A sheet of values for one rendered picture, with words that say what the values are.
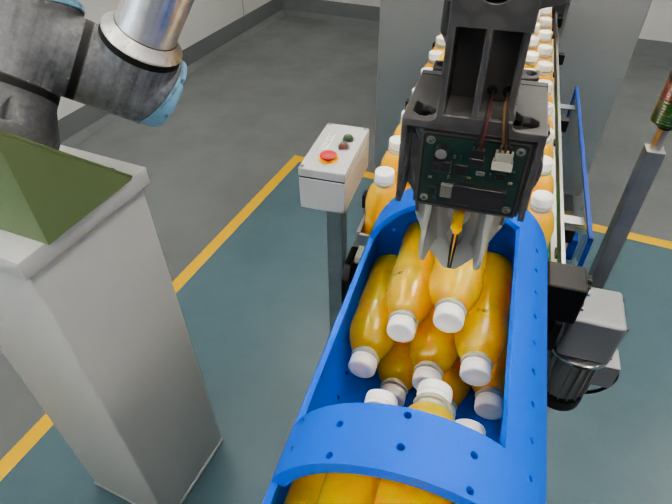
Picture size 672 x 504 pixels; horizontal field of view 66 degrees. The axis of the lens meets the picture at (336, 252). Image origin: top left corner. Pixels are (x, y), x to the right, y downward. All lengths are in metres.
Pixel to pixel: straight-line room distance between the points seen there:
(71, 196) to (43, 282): 0.16
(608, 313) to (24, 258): 1.10
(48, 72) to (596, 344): 1.17
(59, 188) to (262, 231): 1.77
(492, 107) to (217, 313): 2.08
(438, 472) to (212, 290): 1.99
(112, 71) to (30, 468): 1.45
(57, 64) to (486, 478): 0.92
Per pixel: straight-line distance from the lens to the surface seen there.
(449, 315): 0.66
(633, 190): 1.32
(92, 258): 1.11
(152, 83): 1.06
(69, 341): 1.15
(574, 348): 1.23
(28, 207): 0.96
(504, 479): 0.52
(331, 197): 1.08
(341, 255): 1.28
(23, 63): 1.06
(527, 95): 0.31
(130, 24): 1.03
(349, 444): 0.50
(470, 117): 0.27
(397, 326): 0.70
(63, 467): 2.07
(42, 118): 1.06
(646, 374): 2.34
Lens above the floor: 1.67
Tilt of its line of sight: 42 degrees down
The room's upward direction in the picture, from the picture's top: 1 degrees counter-clockwise
